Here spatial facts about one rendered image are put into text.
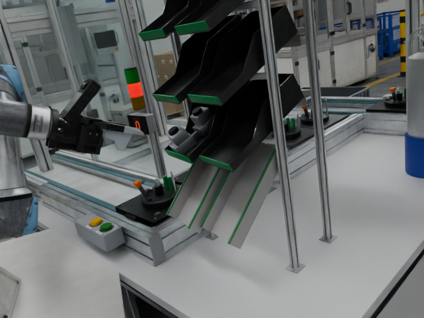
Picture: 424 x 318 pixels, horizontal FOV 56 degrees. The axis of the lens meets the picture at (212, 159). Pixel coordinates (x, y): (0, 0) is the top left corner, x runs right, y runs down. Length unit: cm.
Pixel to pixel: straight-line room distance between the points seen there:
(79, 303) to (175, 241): 32
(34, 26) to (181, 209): 143
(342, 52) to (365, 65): 70
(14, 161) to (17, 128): 45
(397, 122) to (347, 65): 535
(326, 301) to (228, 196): 36
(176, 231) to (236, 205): 28
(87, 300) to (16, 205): 36
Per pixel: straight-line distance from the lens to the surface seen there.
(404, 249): 122
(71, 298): 126
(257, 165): 108
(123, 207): 143
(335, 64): 714
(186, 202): 120
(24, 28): 230
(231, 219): 106
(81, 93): 96
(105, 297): 121
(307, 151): 176
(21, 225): 135
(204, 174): 119
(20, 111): 91
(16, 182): 136
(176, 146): 108
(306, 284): 109
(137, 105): 152
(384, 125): 213
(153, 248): 123
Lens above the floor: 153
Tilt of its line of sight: 19 degrees down
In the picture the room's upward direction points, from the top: 10 degrees counter-clockwise
